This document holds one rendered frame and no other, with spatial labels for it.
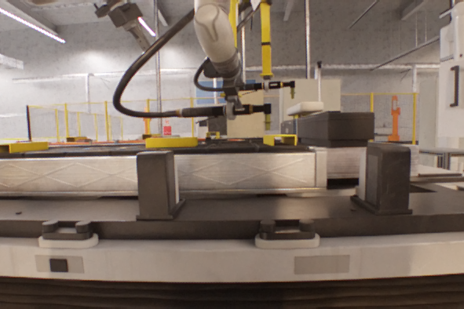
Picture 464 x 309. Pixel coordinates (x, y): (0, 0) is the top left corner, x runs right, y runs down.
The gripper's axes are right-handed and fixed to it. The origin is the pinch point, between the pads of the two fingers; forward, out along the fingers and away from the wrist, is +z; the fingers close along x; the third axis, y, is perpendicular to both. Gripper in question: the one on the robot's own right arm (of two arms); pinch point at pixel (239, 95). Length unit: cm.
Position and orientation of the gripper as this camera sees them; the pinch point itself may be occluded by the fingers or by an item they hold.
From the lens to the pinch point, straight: 104.2
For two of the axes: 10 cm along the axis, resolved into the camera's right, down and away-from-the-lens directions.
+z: 2.7, 4.2, 8.7
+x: 1.3, -9.1, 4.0
